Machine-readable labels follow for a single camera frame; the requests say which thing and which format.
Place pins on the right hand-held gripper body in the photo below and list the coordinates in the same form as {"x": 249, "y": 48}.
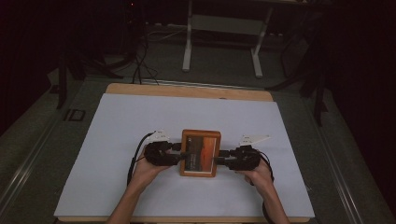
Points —
{"x": 246, "y": 158}

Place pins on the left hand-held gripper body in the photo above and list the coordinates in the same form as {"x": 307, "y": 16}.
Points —
{"x": 160, "y": 154}

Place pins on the person's left hand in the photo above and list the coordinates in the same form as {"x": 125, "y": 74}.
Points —
{"x": 148, "y": 174}

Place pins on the person's right hand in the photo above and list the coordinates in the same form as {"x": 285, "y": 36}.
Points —
{"x": 260, "y": 179}

